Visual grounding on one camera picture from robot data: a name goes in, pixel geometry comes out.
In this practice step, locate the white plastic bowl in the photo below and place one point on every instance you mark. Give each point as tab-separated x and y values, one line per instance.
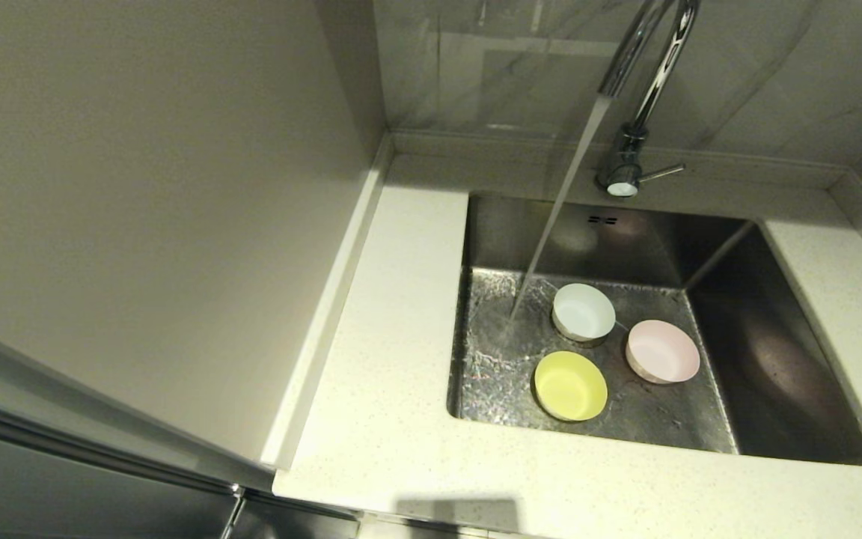
584	311

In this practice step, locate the yellow plastic bowl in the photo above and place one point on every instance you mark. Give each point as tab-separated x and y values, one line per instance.
570	385

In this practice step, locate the chrome gooseneck kitchen faucet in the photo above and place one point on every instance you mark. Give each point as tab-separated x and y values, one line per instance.
629	153

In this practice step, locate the pink plastic bowl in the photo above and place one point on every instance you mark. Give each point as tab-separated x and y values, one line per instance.
663	352

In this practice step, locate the stainless steel sink basin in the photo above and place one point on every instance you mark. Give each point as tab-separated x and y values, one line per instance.
760	359

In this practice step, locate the running water stream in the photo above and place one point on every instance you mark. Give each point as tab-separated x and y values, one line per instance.
562	195

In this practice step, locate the beige cabinet side panel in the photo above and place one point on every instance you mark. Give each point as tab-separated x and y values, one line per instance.
139	187

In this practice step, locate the grey metal appliance door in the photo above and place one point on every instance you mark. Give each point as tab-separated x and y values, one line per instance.
64	486

